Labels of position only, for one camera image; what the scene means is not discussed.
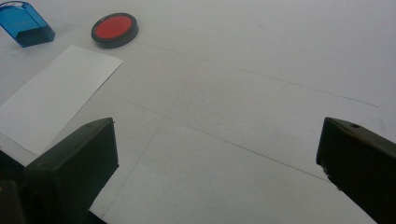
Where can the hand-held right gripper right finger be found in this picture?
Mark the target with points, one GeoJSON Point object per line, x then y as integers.
{"type": "Point", "coordinates": [361, 161]}

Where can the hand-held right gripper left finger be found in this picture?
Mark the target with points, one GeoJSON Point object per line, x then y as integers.
{"type": "Point", "coordinates": [74, 168]}

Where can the round black red ink pad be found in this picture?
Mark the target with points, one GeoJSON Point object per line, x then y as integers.
{"type": "Point", "coordinates": [113, 28]}

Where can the blue transparent stamp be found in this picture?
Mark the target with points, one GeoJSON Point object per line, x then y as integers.
{"type": "Point", "coordinates": [25, 23]}

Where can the white paper sheet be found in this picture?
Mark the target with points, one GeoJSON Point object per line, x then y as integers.
{"type": "Point", "coordinates": [53, 96]}

